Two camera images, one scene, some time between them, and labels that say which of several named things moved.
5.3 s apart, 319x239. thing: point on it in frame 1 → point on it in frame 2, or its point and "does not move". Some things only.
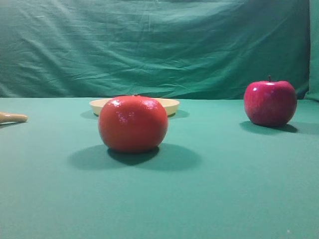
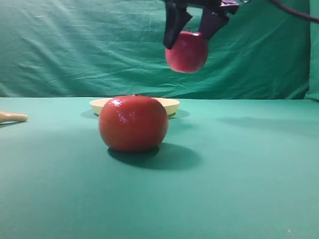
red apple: x=270 y=103 → x=189 y=53
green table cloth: x=217 y=175 does not move
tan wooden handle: x=7 y=117 does not move
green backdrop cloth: x=192 y=49 does not move
